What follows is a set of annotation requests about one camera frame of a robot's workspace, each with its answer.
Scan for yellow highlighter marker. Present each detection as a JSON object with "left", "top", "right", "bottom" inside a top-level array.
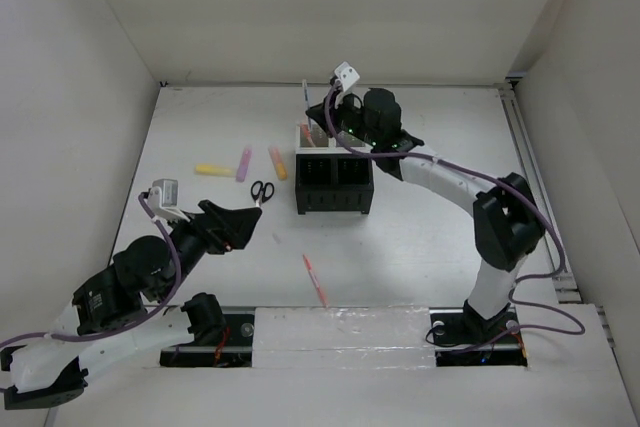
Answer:
[{"left": 194, "top": 164, "right": 236, "bottom": 177}]

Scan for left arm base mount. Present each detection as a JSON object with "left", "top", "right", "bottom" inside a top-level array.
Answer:
[{"left": 159, "top": 306, "right": 256, "bottom": 369}]

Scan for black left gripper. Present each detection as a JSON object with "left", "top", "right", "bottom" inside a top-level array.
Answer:
[{"left": 158, "top": 199, "right": 263, "bottom": 302}]

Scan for black handled scissors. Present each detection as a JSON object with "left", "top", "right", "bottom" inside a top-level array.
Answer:
[{"left": 250, "top": 180, "right": 275, "bottom": 208}]

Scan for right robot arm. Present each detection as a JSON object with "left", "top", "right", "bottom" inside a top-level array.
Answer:
[{"left": 305, "top": 88, "right": 545, "bottom": 342}]

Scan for aluminium rail right side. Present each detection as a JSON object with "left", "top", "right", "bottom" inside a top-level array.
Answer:
[{"left": 502, "top": 77, "right": 616, "bottom": 348}]

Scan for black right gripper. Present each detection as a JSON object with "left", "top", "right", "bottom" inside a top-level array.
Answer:
[{"left": 307, "top": 87, "right": 381, "bottom": 147}]

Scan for red pen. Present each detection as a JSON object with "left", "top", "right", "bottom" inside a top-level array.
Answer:
[
  {"left": 298, "top": 123, "right": 316, "bottom": 148},
  {"left": 302, "top": 254, "right": 328, "bottom": 308}
]

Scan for purple highlighter marker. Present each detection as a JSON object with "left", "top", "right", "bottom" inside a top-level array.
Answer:
[{"left": 235, "top": 146, "right": 252, "bottom": 183}]

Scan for white slotted organizer box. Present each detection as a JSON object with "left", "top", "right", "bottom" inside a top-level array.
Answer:
[{"left": 295, "top": 122, "right": 367, "bottom": 154}]

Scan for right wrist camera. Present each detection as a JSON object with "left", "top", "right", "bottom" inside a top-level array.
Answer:
[{"left": 331, "top": 61, "right": 360, "bottom": 93}]

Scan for orange highlighter marker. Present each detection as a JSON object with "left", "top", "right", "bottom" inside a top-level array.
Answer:
[{"left": 268, "top": 146, "right": 288, "bottom": 181}]

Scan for black slotted organizer box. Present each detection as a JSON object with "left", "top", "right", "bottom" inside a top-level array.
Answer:
[{"left": 295, "top": 154, "right": 375, "bottom": 215}]

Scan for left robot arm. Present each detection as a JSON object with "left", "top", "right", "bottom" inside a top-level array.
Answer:
[{"left": 1, "top": 194, "right": 262, "bottom": 410}]

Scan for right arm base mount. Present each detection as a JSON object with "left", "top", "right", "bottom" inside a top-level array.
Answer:
[{"left": 425, "top": 307, "right": 528, "bottom": 367}]

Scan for blue highlighter pen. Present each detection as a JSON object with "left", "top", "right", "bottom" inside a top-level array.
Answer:
[{"left": 301, "top": 79, "right": 312, "bottom": 132}]

